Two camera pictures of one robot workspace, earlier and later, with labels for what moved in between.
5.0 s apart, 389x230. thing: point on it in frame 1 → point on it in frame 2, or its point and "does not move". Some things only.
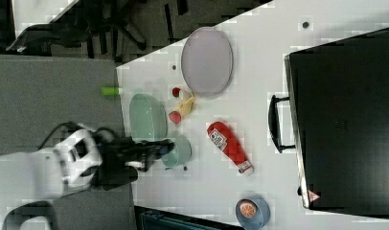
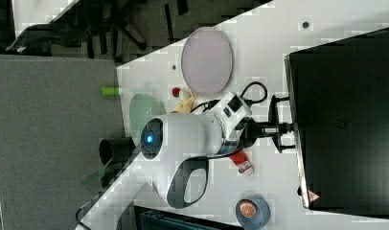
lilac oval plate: [207, 61] does not move
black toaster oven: [343, 104] does not move
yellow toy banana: [187, 105] does not move
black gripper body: [118, 157] → [253, 131]
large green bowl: [148, 118] does not move
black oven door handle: [274, 124] does not move
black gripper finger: [157, 147] → [279, 128]
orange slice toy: [247, 209] does not move
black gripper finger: [148, 158] → [277, 138]
